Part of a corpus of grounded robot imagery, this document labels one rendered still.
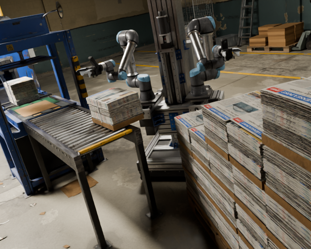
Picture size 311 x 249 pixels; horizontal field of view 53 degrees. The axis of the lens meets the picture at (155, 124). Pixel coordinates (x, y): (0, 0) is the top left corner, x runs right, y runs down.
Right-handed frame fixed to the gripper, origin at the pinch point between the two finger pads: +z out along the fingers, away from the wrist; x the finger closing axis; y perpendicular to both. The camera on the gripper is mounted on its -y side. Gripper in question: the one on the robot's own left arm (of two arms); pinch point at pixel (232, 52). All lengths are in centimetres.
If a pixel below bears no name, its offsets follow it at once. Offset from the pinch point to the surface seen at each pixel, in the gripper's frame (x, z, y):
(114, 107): 91, -17, 13
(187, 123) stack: 47, 9, 35
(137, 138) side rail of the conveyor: 83, -9, 40
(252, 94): 11, 47, 15
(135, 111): 78, -24, 24
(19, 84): 198, -180, -7
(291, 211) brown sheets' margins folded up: 36, 122, 33
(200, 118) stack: 36, 6, 36
